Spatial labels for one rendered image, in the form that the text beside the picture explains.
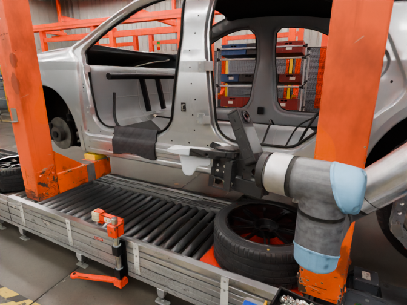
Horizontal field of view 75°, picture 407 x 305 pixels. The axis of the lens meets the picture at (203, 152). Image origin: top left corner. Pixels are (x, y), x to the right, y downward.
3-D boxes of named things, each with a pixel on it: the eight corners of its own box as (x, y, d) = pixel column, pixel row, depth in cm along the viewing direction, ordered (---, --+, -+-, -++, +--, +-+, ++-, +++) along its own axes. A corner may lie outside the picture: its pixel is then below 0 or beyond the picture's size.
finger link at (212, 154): (188, 157, 51) (234, 161, 51) (188, 149, 51) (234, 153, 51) (190, 152, 56) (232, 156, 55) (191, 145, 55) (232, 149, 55)
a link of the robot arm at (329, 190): (354, 230, 39) (363, 175, 36) (281, 207, 45) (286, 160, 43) (363, 209, 45) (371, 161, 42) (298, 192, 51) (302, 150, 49)
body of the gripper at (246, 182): (204, 184, 55) (257, 201, 48) (208, 144, 53) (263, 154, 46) (225, 179, 61) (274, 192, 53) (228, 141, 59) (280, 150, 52)
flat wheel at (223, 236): (307, 230, 199) (310, 202, 193) (330, 301, 137) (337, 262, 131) (220, 222, 211) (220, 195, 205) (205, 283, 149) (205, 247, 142)
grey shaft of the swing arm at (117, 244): (129, 284, 177) (123, 217, 163) (123, 290, 173) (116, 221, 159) (119, 279, 181) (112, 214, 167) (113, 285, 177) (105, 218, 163)
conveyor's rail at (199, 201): (321, 245, 198) (325, 219, 192) (320, 250, 193) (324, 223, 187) (91, 185, 308) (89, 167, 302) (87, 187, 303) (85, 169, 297)
